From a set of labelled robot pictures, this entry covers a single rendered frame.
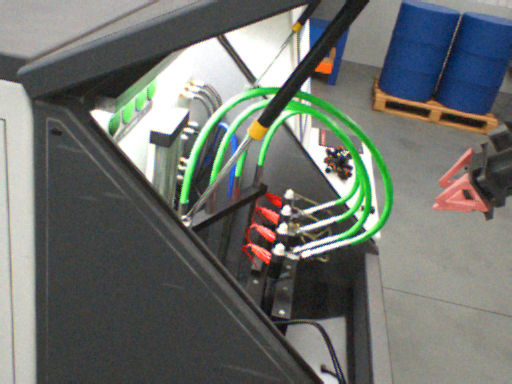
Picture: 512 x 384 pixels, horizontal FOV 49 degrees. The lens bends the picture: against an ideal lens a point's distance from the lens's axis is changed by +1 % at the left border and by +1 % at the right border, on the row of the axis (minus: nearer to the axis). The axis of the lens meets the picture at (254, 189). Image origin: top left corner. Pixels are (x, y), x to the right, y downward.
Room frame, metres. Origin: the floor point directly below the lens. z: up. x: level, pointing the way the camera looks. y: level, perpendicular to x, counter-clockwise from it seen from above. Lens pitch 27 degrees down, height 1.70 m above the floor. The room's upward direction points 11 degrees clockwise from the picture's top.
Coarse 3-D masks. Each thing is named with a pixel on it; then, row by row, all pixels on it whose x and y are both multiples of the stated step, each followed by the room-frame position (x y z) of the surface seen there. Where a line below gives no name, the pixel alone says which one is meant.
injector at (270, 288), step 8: (272, 256) 0.90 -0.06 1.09; (280, 256) 0.90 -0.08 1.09; (272, 264) 0.90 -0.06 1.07; (280, 264) 0.90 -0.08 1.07; (272, 272) 0.90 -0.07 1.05; (280, 272) 0.91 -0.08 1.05; (288, 272) 0.91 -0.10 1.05; (272, 280) 0.90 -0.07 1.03; (280, 280) 0.90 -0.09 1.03; (272, 288) 0.90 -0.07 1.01; (264, 296) 0.91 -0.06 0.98; (272, 296) 0.91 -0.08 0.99; (264, 304) 0.91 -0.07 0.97; (264, 312) 0.90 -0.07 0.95
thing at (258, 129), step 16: (352, 0) 0.58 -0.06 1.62; (368, 0) 0.58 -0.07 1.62; (336, 16) 0.58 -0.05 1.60; (352, 16) 0.58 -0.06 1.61; (336, 32) 0.58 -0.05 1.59; (320, 48) 0.58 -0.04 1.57; (304, 64) 0.58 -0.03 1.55; (288, 80) 0.59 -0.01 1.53; (304, 80) 0.59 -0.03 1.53; (288, 96) 0.59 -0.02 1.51; (272, 112) 0.59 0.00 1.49; (256, 128) 0.59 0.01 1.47; (224, 176) 0.60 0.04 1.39; (208, 192) 0.60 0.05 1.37; (192, 208) 0.61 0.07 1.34
